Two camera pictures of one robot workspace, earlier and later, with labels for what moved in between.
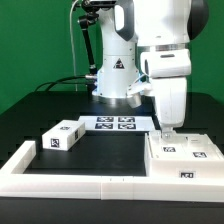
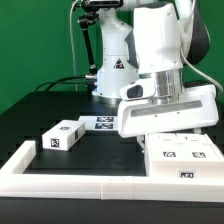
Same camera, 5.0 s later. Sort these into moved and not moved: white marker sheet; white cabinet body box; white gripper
Moved: white gripper
Not moved: white marker sheet; white cabinet body box
